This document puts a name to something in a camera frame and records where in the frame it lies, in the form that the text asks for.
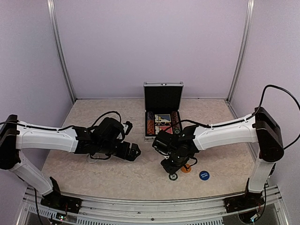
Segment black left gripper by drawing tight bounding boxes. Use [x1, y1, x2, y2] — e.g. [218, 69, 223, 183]
[97, 140, 141, 161]

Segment green poker chip stack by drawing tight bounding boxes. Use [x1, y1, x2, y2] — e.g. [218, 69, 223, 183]
[173, 128, 181, 135]

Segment aluminium poker set case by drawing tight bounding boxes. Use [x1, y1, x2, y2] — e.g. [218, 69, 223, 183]
[143, 82, 183, 141]

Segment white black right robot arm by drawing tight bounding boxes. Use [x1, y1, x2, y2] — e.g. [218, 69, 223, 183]
[152, 103, 295, 208]

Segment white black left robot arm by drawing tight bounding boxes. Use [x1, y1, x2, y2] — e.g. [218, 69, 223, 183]
[0, 113, 141, 209]

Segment orange big blind button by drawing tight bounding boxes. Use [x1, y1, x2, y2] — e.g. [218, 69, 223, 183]
[181, 164, 191, 173]

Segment blue small blind button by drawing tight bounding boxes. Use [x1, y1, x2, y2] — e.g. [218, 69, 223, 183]
[199, 171, 210, 181]

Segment red playing card deck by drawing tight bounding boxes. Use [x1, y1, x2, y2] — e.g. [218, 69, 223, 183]
[159, 126, 173, 134]

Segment blue playing card deck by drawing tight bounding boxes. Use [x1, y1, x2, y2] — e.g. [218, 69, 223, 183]
[155, 114, 172, 123]

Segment right chip row in case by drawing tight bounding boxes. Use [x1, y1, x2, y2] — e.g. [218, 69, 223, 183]
[171, 111, 180, 131]

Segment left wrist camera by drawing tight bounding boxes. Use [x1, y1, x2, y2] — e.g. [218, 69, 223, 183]
[122, 121, 133, 136]

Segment front aluminium rail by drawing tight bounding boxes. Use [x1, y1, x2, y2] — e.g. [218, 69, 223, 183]
[14, 186, 290, 225]

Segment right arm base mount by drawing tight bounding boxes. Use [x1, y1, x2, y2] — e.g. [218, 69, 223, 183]
[224, 195, 248, 213]

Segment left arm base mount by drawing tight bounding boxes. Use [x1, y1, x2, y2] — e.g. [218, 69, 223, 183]
[41, 194, 82, 214]

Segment left aluminium frame post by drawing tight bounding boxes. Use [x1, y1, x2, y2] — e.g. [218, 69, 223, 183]
[47, 0, 76, 104]

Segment aluminium frame post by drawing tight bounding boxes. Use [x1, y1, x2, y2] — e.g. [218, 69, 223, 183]
[226, 0, 255, 104]
[47, 0, 76, 104]

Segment right aluminium frame post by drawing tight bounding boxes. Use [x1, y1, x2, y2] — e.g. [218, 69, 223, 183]
[226, 0, 255, 104]

